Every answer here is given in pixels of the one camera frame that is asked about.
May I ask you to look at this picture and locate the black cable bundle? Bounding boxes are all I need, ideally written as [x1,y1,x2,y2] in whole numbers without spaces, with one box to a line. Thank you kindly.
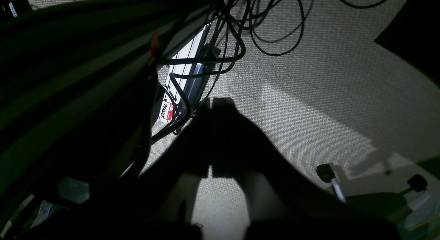
[151,0,396,144]

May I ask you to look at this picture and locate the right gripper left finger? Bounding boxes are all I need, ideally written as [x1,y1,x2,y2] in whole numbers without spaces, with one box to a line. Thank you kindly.
[103,120,209,240]

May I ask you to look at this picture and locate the chair caster wheel right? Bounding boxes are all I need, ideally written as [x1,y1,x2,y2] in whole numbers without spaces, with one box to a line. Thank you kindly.
[399,174,428,196]

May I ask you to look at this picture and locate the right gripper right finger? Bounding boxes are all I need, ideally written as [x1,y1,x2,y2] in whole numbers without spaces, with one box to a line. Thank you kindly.
[212,98,399,240]

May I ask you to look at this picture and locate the chair caster wheel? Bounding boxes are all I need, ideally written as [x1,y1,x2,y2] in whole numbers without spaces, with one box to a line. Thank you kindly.
[399,174,428,196]
[316,164,347,203]

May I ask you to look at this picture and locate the chair caster wheel left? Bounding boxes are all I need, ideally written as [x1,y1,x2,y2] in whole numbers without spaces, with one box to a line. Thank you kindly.
[316,164,347,203]

